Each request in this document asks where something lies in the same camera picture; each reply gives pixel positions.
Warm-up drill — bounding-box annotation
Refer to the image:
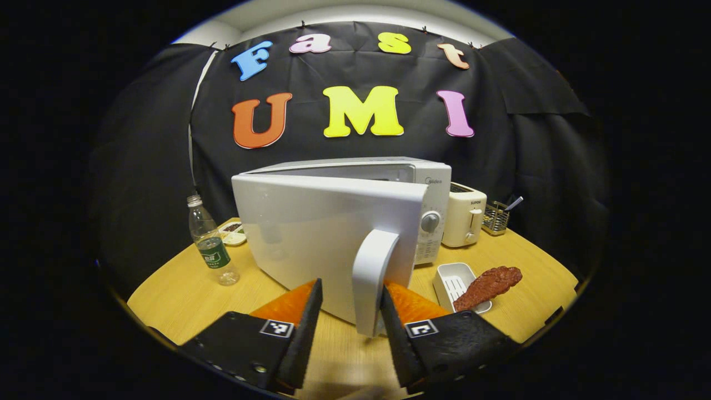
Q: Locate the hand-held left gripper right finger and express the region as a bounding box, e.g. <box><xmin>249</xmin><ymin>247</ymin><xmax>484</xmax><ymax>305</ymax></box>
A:
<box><xmin>380</xmin><ymin>281</ymin><xmax>523</xmax><ymax>392</ymax></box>

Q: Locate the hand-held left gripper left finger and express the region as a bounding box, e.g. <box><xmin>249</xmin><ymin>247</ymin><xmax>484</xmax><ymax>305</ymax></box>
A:
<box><xmin>179</xmin><ymin>278</ymin><xmax>324</xmax><ymax>392</ymax></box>

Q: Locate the white microwave oven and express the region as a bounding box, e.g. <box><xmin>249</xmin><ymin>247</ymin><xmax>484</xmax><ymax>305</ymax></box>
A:
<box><xmin>231</xmin><ymin>157</ymin><xmax>452</xmax><ymax>338</ymax></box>

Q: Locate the brown meat piece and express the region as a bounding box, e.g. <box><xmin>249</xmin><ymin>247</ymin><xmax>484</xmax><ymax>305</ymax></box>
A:
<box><xmin>453</xmin><ymin>266</ymin><xmax>523</xmax><ymax>312</ymax></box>

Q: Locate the white rectangular dish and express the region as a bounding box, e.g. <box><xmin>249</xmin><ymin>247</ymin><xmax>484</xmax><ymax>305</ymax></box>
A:
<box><xmin>433</xmin><ymin>262</ymin><xmax>493</xmax><ymax>314</ymax></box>

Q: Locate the clear plastic water bottle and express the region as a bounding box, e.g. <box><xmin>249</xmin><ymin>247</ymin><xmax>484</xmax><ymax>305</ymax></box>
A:
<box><xmin>187</xmin><ymin>194</ymin><xmax>241</xmax><ymax>286</ymax></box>

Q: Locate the small divided condiment dish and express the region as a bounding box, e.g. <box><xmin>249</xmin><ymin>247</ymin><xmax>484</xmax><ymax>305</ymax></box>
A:
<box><xmin>218</xmin><ymin>221</ymin><xmax>247</xmax><ymax>247</ymax></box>

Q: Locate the cream white toaster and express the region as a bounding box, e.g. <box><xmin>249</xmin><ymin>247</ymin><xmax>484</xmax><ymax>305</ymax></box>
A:
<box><xmin>442</xmin><ymin>182</ymin><xmax>488</xmax><ymax>248</ymax></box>

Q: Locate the wire mesh utensil holder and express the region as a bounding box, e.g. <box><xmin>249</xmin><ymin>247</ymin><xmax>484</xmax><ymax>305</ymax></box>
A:
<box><xmin>482</xmin><ymin>201</ymin><xmax>510</xmax><ymax>236</ymax></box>

